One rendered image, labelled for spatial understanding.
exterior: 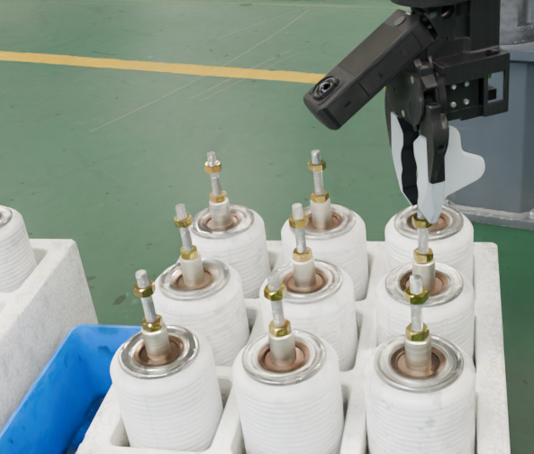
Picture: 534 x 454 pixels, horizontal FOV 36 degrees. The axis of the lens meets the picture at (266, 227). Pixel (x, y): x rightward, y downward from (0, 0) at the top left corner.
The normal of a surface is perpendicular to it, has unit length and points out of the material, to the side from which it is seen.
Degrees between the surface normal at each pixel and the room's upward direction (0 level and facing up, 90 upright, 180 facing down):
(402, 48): 87
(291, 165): 0
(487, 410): 0
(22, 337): 90
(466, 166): 85
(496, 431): 0
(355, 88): 87
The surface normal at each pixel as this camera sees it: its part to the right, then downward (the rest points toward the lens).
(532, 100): 0.29, 0.45
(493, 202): -0.47, 0.49
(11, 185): -0.11, -0.86
